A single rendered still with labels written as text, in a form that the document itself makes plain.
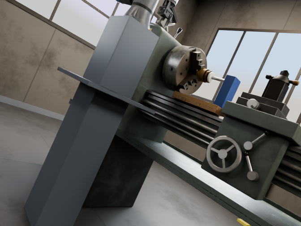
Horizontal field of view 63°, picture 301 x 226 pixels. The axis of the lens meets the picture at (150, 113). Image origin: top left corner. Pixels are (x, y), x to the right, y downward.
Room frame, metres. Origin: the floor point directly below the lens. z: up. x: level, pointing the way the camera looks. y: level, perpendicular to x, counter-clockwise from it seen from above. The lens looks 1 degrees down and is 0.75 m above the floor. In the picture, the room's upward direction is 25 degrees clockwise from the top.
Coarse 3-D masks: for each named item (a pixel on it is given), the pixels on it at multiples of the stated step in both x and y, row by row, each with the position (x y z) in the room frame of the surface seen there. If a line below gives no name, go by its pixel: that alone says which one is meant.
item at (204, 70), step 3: (201, 69) 1.54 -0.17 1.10; (204, 69) 1.54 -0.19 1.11; (198, 72) 1.55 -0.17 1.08; (201, 72) 1.53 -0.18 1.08; (204, 72) 1.52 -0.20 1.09; (207, 72) 1.51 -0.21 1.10; (210, 72) 1.51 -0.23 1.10; (198, 75) 1.54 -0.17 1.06; (201, 75) 1.52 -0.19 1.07; (204, 75) 1.52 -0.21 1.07; (207, 75) 1.50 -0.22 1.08; (198, 78) 1.55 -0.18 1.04; (201, 78) 1.53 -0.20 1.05; (204, 78) 1.52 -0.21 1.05; (201, 81) 1.55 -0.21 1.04; (204, 81) 1.54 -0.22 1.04; (207, 81) 1.52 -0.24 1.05
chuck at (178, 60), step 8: (184, 48) 1.57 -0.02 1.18; (176, 56) 1.54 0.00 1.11; (184, 56) 1.52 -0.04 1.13; (168, 64) 1.56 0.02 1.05; (176, 64) 1.52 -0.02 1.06; (184, 64) 1.54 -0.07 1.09; (168, 72) 1.57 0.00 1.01; (176, 72) 1.52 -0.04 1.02; (184, 72) 1.57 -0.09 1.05; (168, 80) 1.59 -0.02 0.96; (176, 80) 1.54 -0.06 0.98; (192, 88) 1.68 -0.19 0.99
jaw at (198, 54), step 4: (192, 48) 1.58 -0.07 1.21; (192, 52) 1.56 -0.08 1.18; (196, 52) 1.53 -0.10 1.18; (200, 52) 1.55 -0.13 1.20; (192, 56) 1.56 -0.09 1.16; (196, 56) 1.54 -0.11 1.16; (200, 56) 1.56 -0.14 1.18; (192, 60) 1.57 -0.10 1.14; (196, 60) 1.55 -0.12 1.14; (200, 60) 1.54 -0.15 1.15; (192, 64) 1.58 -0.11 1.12; (196, 64) 1.56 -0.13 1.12; (200, 64) 1.56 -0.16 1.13; (192, 68) 1.59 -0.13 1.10; (196, 68) 1.57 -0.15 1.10; (200, 68) 1.54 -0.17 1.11
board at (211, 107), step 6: (174, 96) 1.43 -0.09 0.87; (180, 96) 1.40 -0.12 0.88; (186, 96) 1.37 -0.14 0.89; (186, 102) 1.38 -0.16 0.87; (192, 102) 1.34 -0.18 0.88; (198, 102) 1.31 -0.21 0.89; (204, 102) 1.29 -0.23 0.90; (204, 108) 1.28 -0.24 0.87; (210, 108) 1.26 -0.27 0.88; (216, 108) 1.24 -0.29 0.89; (222, 114) 1.29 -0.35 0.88
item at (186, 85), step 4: (188, 76) 1.58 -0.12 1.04; (192, 76) 1.57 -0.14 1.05; (196, 76) 1.55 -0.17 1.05; (184, 80) 1.57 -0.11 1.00; (188, 80) 1.56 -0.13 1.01; (192, 80) 1.55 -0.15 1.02; (196, 80) 1.55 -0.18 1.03; (180, 84) 1.56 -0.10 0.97; (184, 84) 1.55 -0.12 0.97; (188, 84) 1.57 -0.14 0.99; (192, 84) 1.56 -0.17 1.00; (176, 88) 1.60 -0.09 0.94; (180, 88) 1.59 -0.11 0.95; (184, 88) 1.56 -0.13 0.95
